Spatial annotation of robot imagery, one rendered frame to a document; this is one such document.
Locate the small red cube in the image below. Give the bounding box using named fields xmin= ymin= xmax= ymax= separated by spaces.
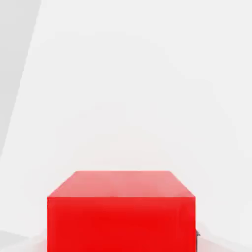
xmin=47 ymin=170 xmax=196 ymax=252

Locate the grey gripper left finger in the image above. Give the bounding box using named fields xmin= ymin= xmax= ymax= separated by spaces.
xmin=26 ymin=228 xmax=48 ymax=252

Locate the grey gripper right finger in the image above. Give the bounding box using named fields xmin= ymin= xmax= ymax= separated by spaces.
xmin=195 ymin=229 xmax=225 ymax=252

